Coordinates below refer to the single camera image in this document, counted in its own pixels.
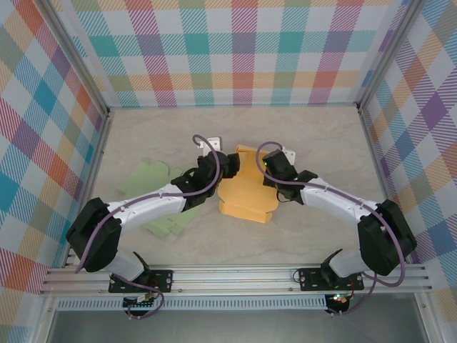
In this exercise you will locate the small circuit board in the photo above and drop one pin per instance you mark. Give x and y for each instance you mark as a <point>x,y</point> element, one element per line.
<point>339,299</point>
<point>141,304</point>

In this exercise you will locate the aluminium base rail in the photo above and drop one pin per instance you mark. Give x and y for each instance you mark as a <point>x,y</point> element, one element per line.
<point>232,278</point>

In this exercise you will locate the aluminium frame post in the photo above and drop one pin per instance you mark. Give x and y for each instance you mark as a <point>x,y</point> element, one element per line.
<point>390,53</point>
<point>81,57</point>

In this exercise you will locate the small left circuit board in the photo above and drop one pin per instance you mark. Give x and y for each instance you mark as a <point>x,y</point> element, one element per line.
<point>141,304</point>

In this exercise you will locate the aluminium side floor rail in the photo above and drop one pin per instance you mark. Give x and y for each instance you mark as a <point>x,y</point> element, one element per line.
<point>379,160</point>
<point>100,143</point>

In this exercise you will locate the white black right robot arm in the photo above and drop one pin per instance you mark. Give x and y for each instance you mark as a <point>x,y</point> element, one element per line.
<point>335,200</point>

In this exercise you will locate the aluminium front post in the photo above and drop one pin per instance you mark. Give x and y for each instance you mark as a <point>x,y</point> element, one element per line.
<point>44,321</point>
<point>430,321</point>

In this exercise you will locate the orange paper box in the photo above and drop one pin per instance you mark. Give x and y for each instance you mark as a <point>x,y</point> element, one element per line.
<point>246,200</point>

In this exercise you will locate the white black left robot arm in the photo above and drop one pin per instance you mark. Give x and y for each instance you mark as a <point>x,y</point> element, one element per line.
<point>150,205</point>

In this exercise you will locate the grey metal panel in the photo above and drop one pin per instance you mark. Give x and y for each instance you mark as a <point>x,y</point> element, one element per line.
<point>232,327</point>

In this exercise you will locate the green paper box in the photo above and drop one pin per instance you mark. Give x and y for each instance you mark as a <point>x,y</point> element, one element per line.
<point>143,175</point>

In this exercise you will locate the small right circuit board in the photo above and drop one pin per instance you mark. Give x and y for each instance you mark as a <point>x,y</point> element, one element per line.
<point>339,299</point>

